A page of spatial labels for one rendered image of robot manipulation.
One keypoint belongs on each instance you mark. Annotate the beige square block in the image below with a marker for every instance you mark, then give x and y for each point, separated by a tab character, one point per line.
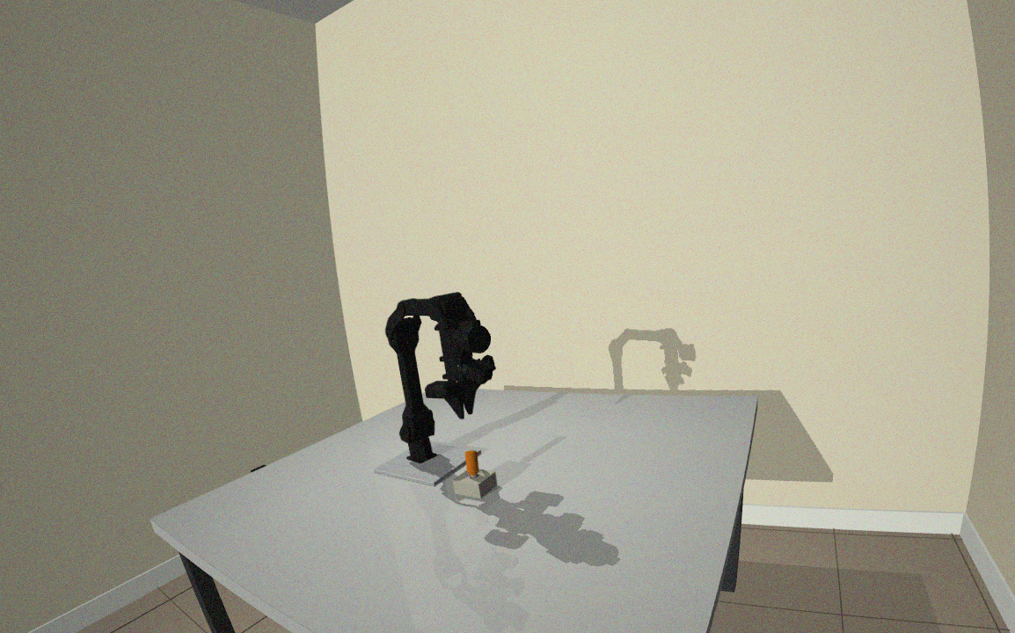
476	487

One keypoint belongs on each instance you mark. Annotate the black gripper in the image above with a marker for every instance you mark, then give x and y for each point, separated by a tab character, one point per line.
458	394

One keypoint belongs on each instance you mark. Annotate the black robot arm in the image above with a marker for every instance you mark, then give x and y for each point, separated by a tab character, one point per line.
459	331

